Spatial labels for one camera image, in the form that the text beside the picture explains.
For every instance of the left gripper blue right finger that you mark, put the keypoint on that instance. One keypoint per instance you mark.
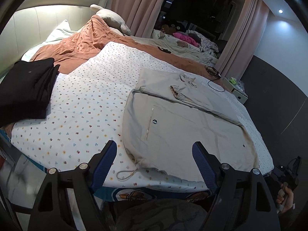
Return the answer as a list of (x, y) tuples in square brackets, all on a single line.
[(201, 158)]

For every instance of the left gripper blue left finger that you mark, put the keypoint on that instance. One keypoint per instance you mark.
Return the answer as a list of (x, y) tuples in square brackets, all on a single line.
[(101, 164)]

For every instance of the beige jacket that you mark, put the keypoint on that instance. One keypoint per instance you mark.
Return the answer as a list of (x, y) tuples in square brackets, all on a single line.
[(166, 113)]

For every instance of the black folded clothes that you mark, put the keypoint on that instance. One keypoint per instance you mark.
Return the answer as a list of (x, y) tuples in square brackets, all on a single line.
[(26, 90)]

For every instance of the person right hand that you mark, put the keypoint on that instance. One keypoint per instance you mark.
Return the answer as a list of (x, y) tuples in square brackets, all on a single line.
[(285, 199)]

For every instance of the white floral bed sheet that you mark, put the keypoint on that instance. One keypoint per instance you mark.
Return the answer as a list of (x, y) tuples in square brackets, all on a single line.
[(84, 113)]

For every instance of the white bedside cabinet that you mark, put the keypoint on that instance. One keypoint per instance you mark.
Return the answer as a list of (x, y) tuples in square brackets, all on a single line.
[(236, 87)]

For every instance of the rust orange quilt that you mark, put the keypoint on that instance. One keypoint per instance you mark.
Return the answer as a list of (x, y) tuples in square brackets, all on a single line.
[(101, 53)]

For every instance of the small black device on quilt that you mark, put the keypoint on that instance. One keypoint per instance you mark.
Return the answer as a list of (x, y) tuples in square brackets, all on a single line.
[(164, 50)]

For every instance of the right pink curtain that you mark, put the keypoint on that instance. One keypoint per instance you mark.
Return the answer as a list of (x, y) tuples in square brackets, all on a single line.
[(244, 39)]

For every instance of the pink curtain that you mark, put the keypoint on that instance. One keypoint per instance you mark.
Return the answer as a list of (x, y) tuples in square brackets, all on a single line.
[(244, 39), (139, 15)]

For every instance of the pink cloth on far bed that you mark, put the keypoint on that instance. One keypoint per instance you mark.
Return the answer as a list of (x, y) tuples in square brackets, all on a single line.
[(186, 39)]

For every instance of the beige blanket far bed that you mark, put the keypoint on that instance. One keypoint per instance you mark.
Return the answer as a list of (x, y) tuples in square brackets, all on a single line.
[(178, 47)]

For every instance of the white plush pillow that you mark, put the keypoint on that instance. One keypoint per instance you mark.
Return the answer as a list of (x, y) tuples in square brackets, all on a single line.
[(111, 18)]

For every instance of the cream padded headboard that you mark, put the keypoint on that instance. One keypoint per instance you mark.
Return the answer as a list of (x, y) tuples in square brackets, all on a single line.
[(33, 27)]

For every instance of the left pink curtain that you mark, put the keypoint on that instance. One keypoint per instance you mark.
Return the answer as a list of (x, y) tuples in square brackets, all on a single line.
[(139, 15)]

